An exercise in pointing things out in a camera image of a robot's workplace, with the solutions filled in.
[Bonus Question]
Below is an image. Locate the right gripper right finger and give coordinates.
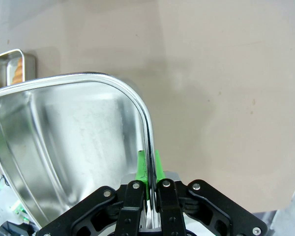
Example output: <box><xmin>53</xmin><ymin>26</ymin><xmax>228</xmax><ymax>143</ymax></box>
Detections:
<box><xmin>153</xmin><ymin>149</ymin><xmax>268</xmax><ymax>236</ymax></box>

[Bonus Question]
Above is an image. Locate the green lit circuit board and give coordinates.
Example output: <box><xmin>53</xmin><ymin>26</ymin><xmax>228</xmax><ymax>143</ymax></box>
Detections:
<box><xmin>9</xmin><ymin>200</ymin><xmax>31</xmax><ymax>222</ymax></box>

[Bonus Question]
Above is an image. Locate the stainless steel rectangular container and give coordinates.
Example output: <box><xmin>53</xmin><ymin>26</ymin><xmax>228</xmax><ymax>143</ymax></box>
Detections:
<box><xmin>0</xmin><ymin>48</ymin><xmax>37</xmax><ymax>91</ymax></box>
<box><xmin>0</xmin><ymin>71</ymin><xmax>163</xmax><ymax>233</ymax></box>

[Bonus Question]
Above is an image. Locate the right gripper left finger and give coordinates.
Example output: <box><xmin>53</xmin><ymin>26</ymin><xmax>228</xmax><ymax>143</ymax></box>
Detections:
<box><xmin>39</xmin><ymin>149</ymin><xmax>148</xmax><ymax>236</ymax></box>

